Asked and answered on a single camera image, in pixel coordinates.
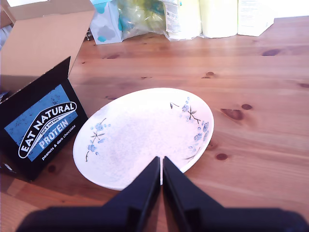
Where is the small white carton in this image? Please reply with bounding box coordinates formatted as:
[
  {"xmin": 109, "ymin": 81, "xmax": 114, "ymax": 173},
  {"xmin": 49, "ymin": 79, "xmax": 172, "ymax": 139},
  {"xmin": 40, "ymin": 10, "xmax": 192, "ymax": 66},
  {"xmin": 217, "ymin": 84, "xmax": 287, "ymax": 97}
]
[{"xmin": 237, "ymin": 0, "xmax": 275, "ymax": 37}]

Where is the white plate with blue flowers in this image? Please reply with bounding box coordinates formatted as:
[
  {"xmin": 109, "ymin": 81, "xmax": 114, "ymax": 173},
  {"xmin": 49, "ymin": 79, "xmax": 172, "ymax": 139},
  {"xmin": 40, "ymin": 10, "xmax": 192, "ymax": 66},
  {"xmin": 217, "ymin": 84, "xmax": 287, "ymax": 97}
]
[{"xmin": 72, "ymin": 87, "xmax": 215, "ymax": 191}]

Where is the yellow paper towel pack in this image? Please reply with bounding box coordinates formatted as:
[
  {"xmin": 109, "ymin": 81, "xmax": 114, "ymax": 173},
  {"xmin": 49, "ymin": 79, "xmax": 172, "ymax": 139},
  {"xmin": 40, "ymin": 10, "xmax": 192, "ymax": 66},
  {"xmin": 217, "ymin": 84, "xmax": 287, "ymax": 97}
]
[{"xmin": 117, "ymin": 0, "xmax": 239, "ymax": 41}]

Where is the teal tissue box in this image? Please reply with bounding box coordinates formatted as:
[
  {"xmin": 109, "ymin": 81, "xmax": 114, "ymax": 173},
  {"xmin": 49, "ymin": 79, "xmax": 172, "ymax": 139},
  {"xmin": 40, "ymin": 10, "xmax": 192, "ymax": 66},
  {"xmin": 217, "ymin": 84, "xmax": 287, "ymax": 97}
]
[{"xmin": 90, "ymin": 0, "xmax": 124, "ymax": 45}]

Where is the black blue snackbar carton box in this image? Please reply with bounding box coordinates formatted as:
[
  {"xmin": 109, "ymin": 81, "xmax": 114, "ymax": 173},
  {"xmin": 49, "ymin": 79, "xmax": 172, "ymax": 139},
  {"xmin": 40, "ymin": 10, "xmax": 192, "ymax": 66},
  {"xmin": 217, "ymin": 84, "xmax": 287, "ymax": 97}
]
[{"xmin": 0, "ymin": 0, "xmax": 96, "ymax": 182}]

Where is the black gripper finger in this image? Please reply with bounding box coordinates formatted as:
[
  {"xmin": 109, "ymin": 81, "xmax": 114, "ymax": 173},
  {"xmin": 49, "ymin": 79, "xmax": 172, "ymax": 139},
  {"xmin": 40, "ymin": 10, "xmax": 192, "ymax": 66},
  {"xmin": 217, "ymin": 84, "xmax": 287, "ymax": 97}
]
[
  {"xmin": 163, "ymin": 156, "xmax": 225, "ymax": 214},
  {"xmin": 102, "ymin": 156, "xmax": 161, "ymax": 211}
]

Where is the wire straw holder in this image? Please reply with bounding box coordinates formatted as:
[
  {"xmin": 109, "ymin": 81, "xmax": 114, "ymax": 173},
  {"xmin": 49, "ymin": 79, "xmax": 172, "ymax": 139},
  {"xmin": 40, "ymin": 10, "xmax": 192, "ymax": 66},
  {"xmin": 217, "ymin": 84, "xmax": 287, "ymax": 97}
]
[{"xmin": 84, "ymin": 26, "xmax": 94, "ymax": 41}]

